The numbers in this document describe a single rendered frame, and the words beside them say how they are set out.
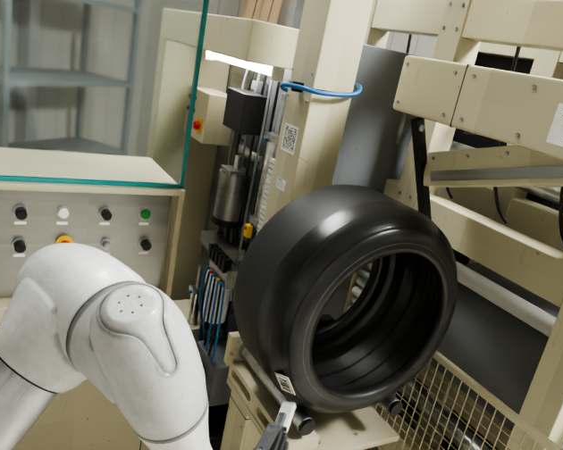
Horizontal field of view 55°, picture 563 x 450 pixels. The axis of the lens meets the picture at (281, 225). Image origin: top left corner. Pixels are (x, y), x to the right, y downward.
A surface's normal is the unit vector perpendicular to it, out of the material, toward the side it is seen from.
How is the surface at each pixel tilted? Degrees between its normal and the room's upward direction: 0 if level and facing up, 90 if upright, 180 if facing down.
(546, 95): 90
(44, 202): 90
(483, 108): 90
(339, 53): 90
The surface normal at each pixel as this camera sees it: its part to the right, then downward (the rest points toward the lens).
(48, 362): 0.20, 0.33
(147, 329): 0.50, 0.04
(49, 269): -0.39, -0.59
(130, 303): 0.00, -0.74
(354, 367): -0.18, -0.85
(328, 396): 0.34, 0.50
